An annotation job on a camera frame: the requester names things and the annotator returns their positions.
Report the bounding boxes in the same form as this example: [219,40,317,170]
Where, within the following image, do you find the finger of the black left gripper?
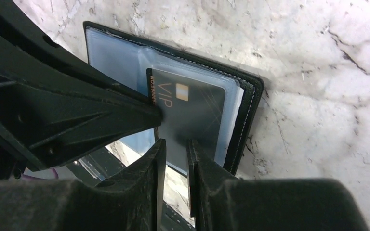
[0,0,145,99]
[0,35,162,172]

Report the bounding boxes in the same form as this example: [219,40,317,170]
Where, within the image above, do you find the dark card in holder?
[146,68,228,176]

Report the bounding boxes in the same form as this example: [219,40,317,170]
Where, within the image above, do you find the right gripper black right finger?
[186,140,368,231]

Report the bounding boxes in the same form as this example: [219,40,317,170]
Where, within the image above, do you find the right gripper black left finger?
[0,139,166,231]

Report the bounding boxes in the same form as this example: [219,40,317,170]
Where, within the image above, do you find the black leather card holder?
[83,21,264,175]

